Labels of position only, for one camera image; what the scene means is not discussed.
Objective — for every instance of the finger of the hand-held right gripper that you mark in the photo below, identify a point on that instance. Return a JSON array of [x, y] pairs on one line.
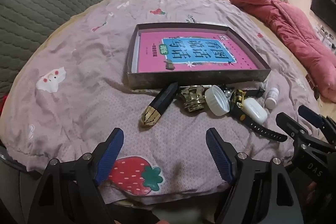
[[290, 123], [311, 115]]

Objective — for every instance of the black gold-tipped case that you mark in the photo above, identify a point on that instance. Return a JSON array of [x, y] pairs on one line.
[[160, 103]]

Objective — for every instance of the black pearl hair clip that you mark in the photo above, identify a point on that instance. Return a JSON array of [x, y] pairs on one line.
[[227, 93]]

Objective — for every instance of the small white bottle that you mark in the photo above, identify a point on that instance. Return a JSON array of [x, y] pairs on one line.
[[271, 99]]

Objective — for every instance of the black television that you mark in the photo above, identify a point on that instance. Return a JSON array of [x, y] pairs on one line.
[[323, 6]]

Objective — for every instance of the black yellow wristwatch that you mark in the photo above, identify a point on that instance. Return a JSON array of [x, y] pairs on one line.
[[262, 129]]

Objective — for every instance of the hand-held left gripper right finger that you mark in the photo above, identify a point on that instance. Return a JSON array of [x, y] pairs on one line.
[[218, 154]]

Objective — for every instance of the pink quilt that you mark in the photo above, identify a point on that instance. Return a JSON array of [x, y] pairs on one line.
[[288, 29]]

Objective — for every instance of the dark cardboard box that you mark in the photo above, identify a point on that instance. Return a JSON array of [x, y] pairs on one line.
[[197, 79]]

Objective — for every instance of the white earbuds case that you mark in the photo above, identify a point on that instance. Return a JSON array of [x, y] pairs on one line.
[[254, 111]]

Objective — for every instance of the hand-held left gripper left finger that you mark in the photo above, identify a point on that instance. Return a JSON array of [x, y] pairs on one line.
[[110, 155]]

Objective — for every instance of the purple printed bedsheet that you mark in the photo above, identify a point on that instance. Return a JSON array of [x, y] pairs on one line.
[[78, 69]]

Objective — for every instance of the pink book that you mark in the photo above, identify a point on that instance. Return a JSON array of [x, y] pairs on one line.
[[152, 61]]

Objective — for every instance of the grey quilted headboard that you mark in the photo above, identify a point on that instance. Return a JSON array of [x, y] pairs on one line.
[[39, 3]]

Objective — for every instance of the white plastic lid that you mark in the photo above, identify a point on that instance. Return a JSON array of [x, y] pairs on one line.
[[216, 100]]

